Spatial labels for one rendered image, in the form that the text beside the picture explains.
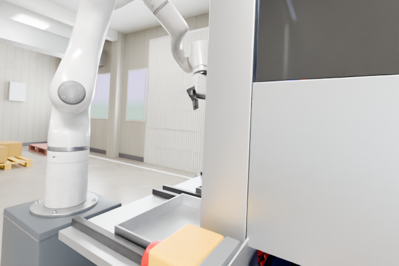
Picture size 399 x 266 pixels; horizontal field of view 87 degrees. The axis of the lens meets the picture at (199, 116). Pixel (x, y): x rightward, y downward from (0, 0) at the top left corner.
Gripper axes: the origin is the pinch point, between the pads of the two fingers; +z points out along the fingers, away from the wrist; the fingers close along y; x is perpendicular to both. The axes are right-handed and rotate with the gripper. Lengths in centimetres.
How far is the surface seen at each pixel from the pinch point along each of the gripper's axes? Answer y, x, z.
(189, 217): 16.7, 11.0, 38.7
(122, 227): 36, 12, 38
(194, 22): -177, -252, -312
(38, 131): 112, -840, -171
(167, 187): 13.6, -10.0, 30.9
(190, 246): 38, 46, 35
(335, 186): 27, 57, 30
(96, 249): 41, 13, 41
